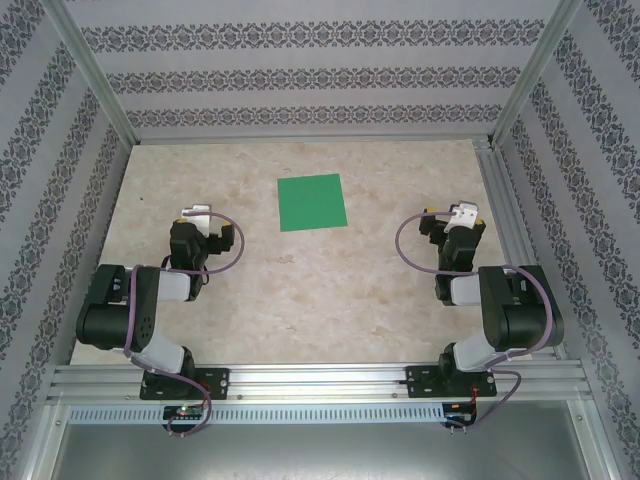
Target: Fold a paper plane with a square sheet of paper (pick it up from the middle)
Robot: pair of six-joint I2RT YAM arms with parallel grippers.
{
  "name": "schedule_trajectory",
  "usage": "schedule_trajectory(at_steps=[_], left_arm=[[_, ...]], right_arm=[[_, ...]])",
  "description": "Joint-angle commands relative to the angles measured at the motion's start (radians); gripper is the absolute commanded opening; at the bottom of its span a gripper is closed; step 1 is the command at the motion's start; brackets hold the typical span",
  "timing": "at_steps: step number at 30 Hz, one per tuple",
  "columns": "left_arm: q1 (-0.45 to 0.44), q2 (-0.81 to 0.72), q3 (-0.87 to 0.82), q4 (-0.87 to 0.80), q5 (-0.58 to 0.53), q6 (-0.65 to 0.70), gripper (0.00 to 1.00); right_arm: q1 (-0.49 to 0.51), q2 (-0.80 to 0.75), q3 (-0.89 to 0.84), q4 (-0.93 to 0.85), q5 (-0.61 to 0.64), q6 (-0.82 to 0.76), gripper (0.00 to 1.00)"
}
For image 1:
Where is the green square paper sheet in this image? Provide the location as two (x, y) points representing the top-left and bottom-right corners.
(276, 173), (349, 234)

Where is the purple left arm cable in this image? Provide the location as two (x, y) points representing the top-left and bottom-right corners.
(122, 209), (246, 439)

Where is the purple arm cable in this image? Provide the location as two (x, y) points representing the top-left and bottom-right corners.
(122, 209), (246, 439)
(396, 209), (557, 434)

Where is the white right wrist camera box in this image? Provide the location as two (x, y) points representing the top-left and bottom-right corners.
(443, 200), (480, 235)

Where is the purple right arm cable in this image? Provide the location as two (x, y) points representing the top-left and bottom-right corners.
(396, 209), (557, 434)

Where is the aluminium side rail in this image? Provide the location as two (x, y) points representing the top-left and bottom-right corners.
(472, 138), (571, 362)

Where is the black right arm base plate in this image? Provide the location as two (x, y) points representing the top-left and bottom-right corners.
(405, 364), (499, 400)

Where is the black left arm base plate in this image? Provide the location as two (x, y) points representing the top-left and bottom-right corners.
(139, 367), (231, 401)

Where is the long aluminium mounting rail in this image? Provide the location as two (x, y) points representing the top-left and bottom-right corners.
(47, 362), (594, 404)

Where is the aluminium frame post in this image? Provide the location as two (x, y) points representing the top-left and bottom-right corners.
(44, 0), (139, 147)
(487, 0), (586, 149)

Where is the slotted grey cable duct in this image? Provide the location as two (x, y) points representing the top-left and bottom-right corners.
(67, 402), (447, 426)

